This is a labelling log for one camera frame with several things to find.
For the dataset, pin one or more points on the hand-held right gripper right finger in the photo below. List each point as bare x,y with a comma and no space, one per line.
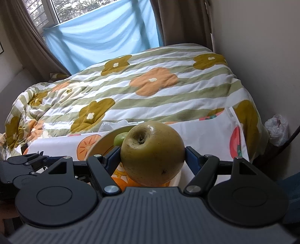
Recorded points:
192,159

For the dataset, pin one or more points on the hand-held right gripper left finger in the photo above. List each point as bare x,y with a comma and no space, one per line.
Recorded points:
112,161

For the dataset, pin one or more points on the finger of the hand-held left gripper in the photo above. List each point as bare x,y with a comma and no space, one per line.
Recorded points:
28,159

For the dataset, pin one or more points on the yellow ceramic bowl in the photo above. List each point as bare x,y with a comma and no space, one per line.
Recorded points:
105,142

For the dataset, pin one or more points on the large orange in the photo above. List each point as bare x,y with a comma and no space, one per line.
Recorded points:
119,183

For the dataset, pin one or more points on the green apple with stem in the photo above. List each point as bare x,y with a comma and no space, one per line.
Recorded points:
120,139

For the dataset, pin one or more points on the large yellow-red apple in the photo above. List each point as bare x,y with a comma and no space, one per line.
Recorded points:
152,152

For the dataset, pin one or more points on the white persimmon-print cloth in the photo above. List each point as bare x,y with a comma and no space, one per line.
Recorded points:
206,138

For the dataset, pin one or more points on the small patterned box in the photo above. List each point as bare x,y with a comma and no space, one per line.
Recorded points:
2,142

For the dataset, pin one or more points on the floral striped quilt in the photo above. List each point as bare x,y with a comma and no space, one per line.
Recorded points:
150,93

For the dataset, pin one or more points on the floral pillow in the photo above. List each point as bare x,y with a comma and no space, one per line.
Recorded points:
58,76

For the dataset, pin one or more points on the white plastic bag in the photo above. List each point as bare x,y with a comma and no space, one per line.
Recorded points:
277,129

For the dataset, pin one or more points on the dark blue cloth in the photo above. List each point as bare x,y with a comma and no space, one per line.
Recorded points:
291,187

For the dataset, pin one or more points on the light blue cloth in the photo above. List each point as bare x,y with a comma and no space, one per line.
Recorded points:
100,39

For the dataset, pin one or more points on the beige curtain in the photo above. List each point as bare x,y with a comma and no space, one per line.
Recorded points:
21,30
182,21

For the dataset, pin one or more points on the window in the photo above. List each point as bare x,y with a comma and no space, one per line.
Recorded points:
70,10

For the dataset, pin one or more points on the wall poster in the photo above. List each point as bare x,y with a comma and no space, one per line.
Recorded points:
1,48

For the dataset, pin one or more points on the white wall pipe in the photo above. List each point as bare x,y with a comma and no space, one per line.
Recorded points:
212,28

